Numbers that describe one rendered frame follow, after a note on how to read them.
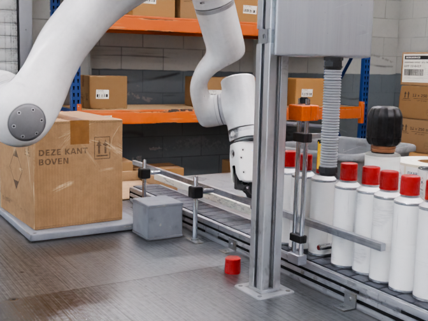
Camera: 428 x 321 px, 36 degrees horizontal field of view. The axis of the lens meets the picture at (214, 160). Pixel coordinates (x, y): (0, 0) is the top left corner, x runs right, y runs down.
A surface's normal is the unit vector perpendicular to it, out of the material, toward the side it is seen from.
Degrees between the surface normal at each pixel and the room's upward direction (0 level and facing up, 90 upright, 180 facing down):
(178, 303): 0
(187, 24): 90
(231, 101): 76
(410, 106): 90
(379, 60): 90
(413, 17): 90
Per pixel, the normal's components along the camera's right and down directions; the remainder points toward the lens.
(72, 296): 0.02, -0.99
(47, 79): 0.67, -0.16
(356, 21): -0.07, 0.15
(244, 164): 0.41, -0.22
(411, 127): -0.84, 0.05
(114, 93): 0.48, 0.14
